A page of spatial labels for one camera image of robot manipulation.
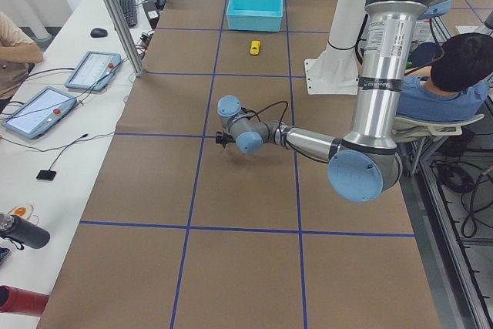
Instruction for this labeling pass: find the person in blue shirt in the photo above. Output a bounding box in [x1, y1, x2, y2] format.
[396, 32, 492, 123]

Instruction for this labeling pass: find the near blue teach pendant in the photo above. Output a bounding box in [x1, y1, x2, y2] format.
[2, 86, 77, 139]

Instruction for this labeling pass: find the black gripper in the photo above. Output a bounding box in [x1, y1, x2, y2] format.
[220, 133, 236, 144]

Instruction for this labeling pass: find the brown table mat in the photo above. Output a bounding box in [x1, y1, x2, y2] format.
[39, 0, 441, 328]

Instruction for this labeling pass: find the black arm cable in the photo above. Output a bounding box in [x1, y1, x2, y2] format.
[242, 100, 290, 129]

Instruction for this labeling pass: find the yellow beetle toy car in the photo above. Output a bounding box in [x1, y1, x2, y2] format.
[250, 40, 261, 55]

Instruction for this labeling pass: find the small black pad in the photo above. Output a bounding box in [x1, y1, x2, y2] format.
[36, 170, 57, 181]

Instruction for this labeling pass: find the black keyboard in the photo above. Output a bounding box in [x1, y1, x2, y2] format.
[117, 0, 138, 28]

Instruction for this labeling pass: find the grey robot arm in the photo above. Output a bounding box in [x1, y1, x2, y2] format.
[216, 0, 451, 202]

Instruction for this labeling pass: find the red cylinder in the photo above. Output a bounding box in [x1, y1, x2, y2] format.
[1, 285, 49, 317]

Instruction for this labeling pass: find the person in beige shirt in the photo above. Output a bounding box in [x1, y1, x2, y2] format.
[1, 12, 43, 111]

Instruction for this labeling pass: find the grey aluminium post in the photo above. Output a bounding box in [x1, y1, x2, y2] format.
[103, 0, 144, 77]

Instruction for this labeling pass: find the far blue teach pendant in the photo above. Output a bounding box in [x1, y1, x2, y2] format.
[65, 51, 122, 92]

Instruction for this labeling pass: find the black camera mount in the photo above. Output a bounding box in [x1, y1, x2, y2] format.
[215, 132, 228, 148]

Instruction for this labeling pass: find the black water bottle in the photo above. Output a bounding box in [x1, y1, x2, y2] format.
[1, 213, 50, 250]

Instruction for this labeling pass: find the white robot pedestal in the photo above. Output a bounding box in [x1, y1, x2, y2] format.
[304, 0, 366, 95]

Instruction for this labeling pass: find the black computer mouse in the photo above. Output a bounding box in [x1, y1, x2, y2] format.
[90, 28, 108, 39]

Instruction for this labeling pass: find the white office chair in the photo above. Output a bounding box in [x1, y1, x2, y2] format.
[392, 114, 485, 176]

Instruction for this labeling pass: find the light blue plastic bin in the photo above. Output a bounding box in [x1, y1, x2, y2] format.
[226, 0, 283, 32]

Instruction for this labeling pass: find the blue teach pendant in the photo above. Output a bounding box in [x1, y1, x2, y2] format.
[2, 86, 77, 139]
[65, 51, 122, 92]

